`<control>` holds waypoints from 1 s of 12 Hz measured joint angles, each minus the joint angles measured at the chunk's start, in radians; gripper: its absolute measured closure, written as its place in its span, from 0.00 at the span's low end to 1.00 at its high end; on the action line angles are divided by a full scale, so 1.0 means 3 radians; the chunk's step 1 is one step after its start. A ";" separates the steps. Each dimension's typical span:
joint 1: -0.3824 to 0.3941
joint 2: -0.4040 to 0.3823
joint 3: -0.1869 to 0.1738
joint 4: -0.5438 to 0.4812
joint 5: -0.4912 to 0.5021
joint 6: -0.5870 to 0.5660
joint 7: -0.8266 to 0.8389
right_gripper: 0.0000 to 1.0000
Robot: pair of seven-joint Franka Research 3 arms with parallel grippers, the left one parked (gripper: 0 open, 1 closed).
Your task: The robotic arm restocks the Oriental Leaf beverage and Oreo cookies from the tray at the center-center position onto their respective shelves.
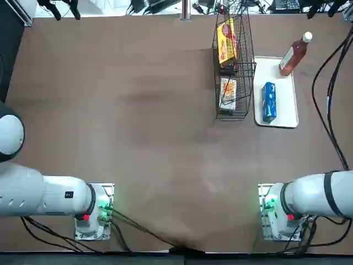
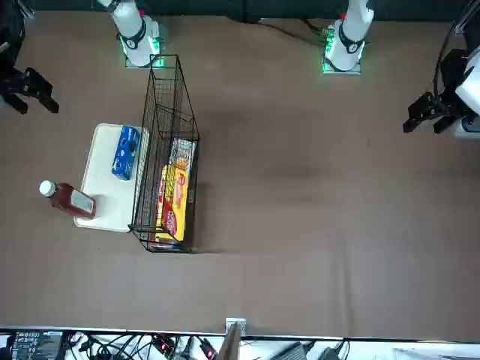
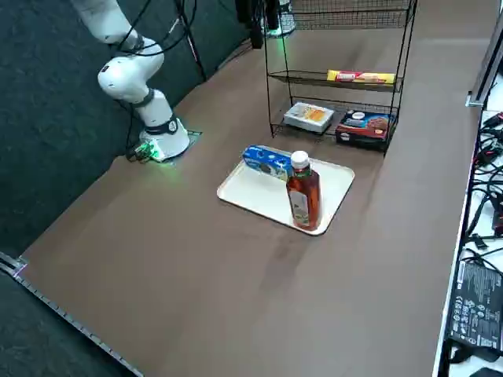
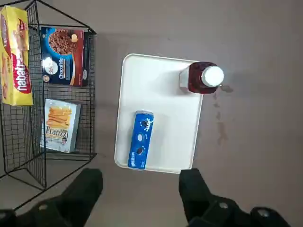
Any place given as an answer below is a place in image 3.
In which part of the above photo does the blue Oreo cookie box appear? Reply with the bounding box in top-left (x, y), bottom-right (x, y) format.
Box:
top-left (242, 145), bottom-right (296, 182)

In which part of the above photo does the brown tea bottle white cap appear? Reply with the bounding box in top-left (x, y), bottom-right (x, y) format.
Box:
top-left (285, 151), bottom-right (322, 232)

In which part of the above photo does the cream plastic tray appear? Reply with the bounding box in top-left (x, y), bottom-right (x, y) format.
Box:
top-left (216, 151), bottom-right (356, 237)

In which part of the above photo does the black stand leg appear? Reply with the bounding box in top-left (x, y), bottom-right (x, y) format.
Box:
top-left (178, 0), bottom-right (207, 82)

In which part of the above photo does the white orange cracker box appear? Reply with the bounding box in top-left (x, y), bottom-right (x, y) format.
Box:
top-left (283, 101), bottom-right (336, 134)

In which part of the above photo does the yellow biscuit box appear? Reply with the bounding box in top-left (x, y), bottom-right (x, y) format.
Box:
top-left (326, 69), bottom-right (396, 86)

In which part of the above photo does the dark blue chocolate cookie box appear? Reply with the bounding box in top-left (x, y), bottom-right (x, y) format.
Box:
top-left (335, 109), bottom-right (397, 152)

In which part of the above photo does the black labelled power adapter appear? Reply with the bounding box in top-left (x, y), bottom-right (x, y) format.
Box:
top-left (446, 257), bottom-right (503, 349)

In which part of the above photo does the black wire shelf rack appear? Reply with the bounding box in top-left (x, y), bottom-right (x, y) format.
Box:
top-left (262, 0), bottom-right (418, 158)

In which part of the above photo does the aluminium post with bracket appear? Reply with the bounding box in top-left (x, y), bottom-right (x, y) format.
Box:
top-left (466, 11), bottom-right (503, 108)

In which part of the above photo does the aluminium table edge rail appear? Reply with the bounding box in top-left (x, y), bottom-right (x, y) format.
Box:
top-left (0, 251), bottom-right (145, 377)

